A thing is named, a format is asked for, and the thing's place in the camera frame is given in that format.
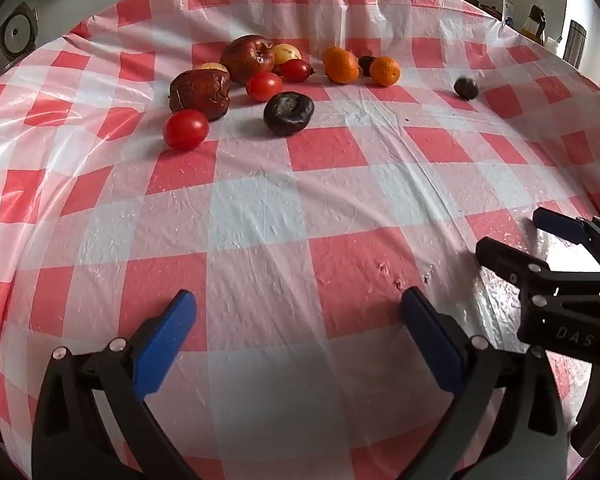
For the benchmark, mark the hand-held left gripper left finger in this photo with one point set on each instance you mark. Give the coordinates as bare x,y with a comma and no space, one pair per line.
167,340

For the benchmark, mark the dark red apple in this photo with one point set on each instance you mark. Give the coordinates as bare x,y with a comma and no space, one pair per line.
247,58

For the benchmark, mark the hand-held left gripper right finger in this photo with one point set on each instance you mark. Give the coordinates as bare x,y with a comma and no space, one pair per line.
430,340

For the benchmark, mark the dark bottle with yellow liquid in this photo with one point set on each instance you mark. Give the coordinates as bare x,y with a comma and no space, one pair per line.
535,22

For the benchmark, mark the steel thermos flask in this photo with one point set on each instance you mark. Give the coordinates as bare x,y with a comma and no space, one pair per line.
575,42

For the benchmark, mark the white tube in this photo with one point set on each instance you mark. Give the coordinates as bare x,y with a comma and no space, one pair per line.
508,10

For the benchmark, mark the small dark purple fruit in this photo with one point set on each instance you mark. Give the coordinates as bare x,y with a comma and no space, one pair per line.
365,63
466,88

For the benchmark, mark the orange tangerine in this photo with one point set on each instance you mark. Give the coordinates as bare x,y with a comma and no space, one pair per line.
385,70
331,53
345,71

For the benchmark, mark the large dark purple fruit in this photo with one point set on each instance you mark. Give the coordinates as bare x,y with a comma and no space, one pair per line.
288,112

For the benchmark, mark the wrinkled red apple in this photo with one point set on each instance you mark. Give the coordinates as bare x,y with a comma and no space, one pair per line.
200,94

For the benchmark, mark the yellow round melon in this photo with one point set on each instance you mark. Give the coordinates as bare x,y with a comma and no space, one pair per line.
287,52
213,66

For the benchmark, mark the red tomato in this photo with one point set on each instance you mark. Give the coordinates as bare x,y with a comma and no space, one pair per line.
186,129
296,70
264,86

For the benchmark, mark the red white checked tablecloth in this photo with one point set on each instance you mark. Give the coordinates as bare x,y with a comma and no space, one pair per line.
290,220

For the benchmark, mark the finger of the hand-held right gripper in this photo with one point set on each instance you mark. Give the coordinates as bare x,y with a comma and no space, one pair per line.
555,224
500,257

